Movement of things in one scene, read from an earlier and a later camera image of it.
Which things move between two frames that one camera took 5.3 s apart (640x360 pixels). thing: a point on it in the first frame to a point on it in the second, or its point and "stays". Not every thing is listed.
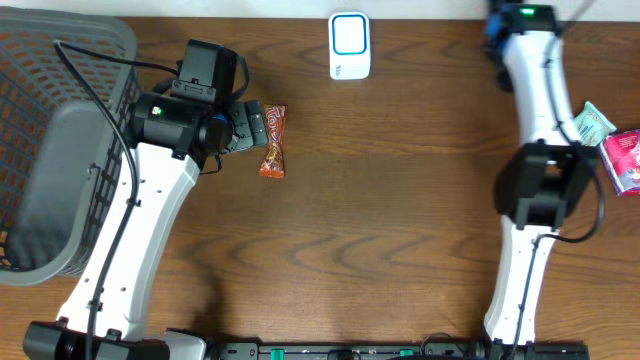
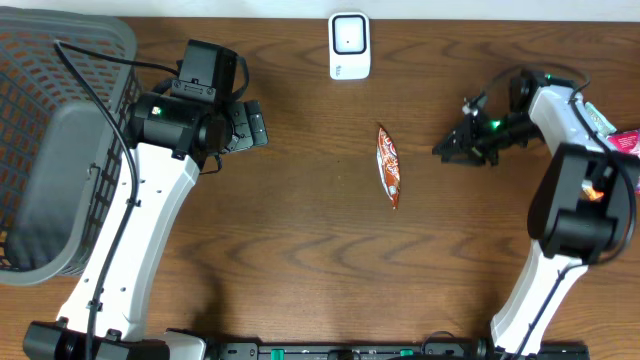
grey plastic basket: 62,150 stays
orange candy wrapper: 273,162 to 389,166
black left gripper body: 248,126 stays
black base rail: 404,351 stays
